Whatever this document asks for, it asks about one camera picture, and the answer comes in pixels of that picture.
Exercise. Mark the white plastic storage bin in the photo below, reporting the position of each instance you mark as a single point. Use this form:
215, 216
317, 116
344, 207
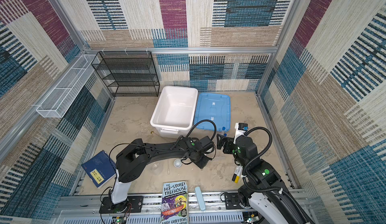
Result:
174, 112

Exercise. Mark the black mesh shelf rack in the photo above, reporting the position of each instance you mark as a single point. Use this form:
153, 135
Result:
130, 73

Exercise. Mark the dark blue notebook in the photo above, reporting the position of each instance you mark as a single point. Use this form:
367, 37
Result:
100, 168

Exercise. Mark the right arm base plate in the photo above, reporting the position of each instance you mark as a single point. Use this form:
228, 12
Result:
234, 201

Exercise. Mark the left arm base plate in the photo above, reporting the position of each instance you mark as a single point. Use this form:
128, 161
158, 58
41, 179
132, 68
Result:
133, 204

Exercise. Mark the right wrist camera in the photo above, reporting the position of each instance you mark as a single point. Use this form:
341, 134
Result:
240, 129

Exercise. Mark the white wire wall basket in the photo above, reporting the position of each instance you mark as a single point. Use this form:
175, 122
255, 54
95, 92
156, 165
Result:
59, 100

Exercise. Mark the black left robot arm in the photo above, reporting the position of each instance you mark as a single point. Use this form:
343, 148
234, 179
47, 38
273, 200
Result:
132, 160

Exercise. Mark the treehouse paperback book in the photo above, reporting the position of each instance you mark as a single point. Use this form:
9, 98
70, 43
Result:
174, 203

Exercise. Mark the blue plastic bin lid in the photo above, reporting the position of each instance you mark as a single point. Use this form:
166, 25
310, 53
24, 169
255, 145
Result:
214, 107

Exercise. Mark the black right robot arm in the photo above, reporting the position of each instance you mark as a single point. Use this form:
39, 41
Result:
263, 190

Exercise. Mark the black capped white marker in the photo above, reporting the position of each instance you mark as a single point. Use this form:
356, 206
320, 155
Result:
235, 176

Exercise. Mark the light blue case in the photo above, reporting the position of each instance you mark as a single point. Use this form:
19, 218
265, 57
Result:
200, 198

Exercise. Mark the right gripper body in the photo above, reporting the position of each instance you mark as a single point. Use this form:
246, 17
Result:
231, 148

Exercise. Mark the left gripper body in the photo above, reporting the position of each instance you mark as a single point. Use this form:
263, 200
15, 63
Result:
201, 160

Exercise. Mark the yellow capped white marker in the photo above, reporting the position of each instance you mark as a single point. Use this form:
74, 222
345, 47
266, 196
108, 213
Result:
240, 172

